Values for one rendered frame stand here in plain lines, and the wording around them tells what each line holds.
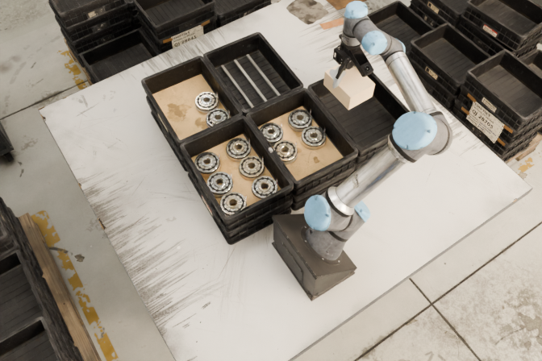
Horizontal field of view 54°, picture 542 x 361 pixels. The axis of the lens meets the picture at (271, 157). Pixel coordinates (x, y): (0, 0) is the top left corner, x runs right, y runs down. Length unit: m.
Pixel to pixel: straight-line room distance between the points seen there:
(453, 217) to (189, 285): 1.10
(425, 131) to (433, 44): 1.84
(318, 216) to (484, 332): 1.41
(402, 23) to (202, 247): 2.14
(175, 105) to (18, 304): 1.10
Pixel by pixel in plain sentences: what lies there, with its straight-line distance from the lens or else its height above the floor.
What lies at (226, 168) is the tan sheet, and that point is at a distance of 2.19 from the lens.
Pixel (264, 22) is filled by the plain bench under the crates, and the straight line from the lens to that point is 2.94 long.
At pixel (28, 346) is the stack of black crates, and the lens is 2.44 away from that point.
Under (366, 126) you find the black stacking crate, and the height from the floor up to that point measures 0.83.
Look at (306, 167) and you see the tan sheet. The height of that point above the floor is 0.83.
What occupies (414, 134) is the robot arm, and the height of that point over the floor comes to 1.40.
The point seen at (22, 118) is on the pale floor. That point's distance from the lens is 3.74.
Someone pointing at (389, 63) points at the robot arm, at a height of 1.32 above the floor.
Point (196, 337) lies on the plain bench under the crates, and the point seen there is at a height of 0.70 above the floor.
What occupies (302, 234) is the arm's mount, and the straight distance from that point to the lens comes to 1.97.
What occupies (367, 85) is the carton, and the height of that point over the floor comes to 1.12.
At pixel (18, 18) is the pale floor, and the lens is 4.44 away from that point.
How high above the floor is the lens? 2.66
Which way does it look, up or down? 56 degrees down
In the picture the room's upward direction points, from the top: straight up
